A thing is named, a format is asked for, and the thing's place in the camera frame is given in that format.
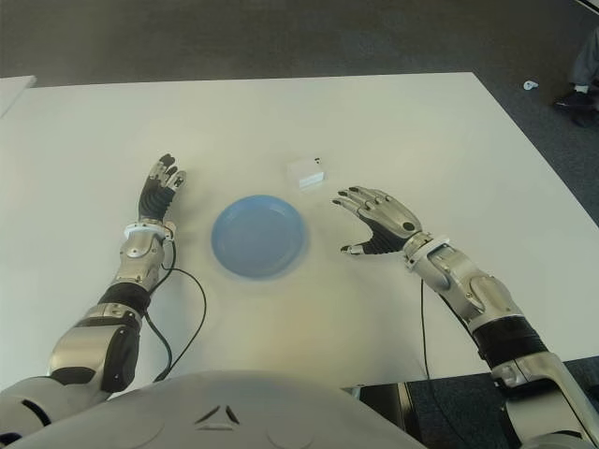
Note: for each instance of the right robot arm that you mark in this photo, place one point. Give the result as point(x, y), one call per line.
point(468, 285)

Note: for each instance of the blue plastic plate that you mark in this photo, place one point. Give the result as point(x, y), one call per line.
point(259, 236)

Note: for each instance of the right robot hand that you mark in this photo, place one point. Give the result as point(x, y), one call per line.
point(393, 220)

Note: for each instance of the grey robot torso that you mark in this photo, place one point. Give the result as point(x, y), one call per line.
point(210, 411)

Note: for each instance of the small white floor object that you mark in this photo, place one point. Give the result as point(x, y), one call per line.
point(530, 85)

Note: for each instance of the white side table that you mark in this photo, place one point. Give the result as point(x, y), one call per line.
point(11, 91)

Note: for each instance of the white charger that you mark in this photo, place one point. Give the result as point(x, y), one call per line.
point(304, 172)

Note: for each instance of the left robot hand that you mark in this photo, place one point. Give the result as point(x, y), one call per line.
point(154, 203)

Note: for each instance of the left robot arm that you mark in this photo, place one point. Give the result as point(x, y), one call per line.
point(93, 346)

